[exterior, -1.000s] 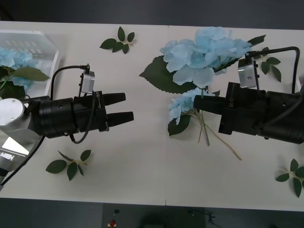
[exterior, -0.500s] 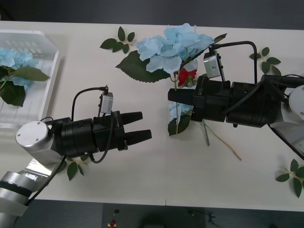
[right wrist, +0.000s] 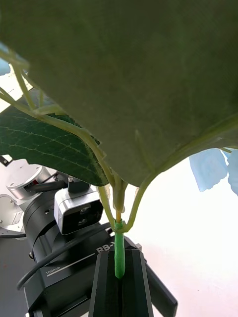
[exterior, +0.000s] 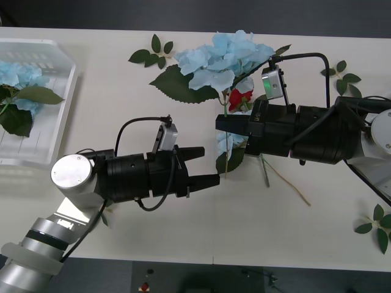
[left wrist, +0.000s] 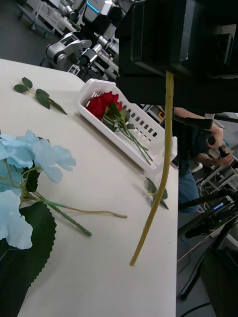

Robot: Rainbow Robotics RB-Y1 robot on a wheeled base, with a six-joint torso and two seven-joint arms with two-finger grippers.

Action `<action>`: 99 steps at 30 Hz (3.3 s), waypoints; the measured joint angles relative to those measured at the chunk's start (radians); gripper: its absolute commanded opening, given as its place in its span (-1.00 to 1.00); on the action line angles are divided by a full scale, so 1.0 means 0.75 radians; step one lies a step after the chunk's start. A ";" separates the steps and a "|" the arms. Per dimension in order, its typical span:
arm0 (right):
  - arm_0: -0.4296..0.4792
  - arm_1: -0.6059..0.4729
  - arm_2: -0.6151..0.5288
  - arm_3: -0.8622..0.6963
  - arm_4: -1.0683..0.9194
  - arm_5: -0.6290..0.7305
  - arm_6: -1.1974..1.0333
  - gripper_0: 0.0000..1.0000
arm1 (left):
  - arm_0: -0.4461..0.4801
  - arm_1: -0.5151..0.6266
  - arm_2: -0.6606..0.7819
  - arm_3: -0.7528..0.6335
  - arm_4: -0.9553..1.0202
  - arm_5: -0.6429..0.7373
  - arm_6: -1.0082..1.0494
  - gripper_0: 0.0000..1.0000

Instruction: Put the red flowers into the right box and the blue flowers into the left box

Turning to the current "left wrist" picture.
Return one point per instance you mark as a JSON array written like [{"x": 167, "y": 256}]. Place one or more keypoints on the white wheeled cart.
[{"x": 57, "y": 23}]

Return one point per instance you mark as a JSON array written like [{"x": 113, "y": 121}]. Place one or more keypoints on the small device with blue screen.
[{"x": 223, "y": 206}]

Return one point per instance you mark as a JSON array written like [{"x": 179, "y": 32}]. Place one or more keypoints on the black white marker tag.
[{"x": 74, "y": 70}]

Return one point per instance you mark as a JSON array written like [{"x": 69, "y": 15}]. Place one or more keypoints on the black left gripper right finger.
[{"x": 223, "y": 284}]

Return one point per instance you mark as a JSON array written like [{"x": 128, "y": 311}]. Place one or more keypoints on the pale blue artificial flower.
[
  {"x": 168, "y": 123},
  {"x": 15, "y": 153}
]

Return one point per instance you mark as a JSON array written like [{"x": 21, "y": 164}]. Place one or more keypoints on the loose green leaf twig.
[
  {"x": 42, "y": 99},
  {"x": 151, "y": 185}
]

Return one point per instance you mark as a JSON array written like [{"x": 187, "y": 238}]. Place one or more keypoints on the shallow white plastic box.
[{"x": 99, "y": 84}]

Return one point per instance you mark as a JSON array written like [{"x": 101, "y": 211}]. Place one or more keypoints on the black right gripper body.
[{"x": 200, "y": 15}]

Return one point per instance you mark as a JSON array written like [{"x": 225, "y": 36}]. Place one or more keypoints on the black tripod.
[{"x": 198, "y": 201}]

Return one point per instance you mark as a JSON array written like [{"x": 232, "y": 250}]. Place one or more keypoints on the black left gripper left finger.
[{"x": 6, "y": 292}]

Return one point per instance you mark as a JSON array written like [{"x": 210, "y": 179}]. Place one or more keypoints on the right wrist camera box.
[{"x": 224, "y": 49}]

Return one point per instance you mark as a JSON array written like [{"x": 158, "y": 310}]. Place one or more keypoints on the person's hand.
[
  {"x": 223, "y": 162},
  {"x": 218, "y": 137}
]

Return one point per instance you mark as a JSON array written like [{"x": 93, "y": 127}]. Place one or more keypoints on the white frame rack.
[{"x": 218, "y": 177}]

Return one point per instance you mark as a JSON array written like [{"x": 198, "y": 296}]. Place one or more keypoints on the silver grey robot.
[{"x": 74, "y": 45}]

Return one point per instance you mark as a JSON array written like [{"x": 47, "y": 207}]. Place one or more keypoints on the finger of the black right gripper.
[
  {"x": 148, "y": 37},
  {"x": 198, "y": 94}
]

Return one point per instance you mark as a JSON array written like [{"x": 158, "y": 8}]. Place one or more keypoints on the person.
[{"x": 187, "y": 183}]

